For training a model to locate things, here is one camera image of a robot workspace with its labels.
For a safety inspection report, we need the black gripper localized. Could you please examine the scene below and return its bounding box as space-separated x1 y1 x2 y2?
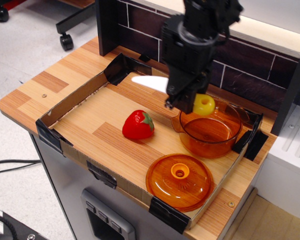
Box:
162 14 219 114

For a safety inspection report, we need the white knife yellow handle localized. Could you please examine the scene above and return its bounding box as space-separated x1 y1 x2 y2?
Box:
131 75 216 116

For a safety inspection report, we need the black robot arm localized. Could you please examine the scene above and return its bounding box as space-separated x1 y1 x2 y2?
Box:
161 0 243 114

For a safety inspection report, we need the orange transparent pot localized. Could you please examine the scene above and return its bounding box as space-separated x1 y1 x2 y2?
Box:
171 98 250 159

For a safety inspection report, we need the orange transparent pot lid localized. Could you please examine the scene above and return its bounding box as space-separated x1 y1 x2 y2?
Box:
145 153 214 212

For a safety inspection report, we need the cardboard fence with black tape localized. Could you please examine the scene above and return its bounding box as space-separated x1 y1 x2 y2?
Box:
33 54 275 240

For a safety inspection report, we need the red plastic strawberry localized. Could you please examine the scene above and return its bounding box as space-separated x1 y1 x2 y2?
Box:
122 110 155 140

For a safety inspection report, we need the grey oven control panel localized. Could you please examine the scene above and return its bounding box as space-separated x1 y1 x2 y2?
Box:
81 189 136 240

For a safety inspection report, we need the black caster far left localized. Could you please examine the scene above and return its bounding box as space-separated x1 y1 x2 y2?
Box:
0 6 9 23

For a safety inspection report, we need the dark post right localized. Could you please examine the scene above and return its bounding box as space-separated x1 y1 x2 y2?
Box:
271 59 300 136

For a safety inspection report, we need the dark post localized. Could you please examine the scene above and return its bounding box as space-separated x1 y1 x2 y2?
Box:
271 59 300 136
95 0 119 56

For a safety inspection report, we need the dark post left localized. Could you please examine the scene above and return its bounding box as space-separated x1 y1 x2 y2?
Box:
95 0 119 56

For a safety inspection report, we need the black floor cable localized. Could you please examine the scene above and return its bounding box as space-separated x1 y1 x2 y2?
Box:
0 159 42 175

